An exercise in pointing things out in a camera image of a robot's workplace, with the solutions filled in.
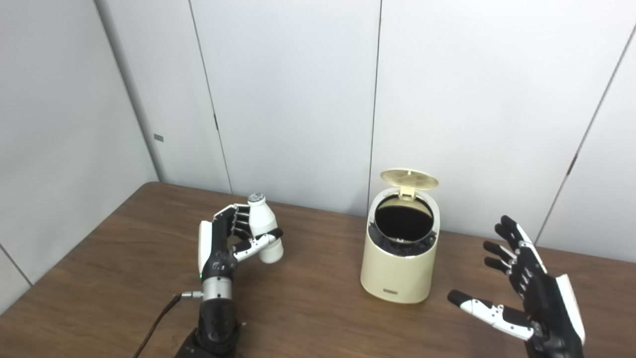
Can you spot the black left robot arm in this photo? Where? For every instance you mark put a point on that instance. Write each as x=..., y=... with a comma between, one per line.
x=218, y=318

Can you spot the small white plastic bottle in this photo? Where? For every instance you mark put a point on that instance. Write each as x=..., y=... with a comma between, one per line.
x=263, y=221

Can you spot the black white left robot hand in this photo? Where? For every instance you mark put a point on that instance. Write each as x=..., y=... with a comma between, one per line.
x=216, y=248

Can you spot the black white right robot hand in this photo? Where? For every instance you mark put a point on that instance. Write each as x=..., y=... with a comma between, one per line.
x=546, y=303

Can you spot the cream-colored bin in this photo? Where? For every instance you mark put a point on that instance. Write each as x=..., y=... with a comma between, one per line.
x=397, y=273

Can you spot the cream round bin lid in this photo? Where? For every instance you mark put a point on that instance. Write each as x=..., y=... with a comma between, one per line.
x=407, y=178

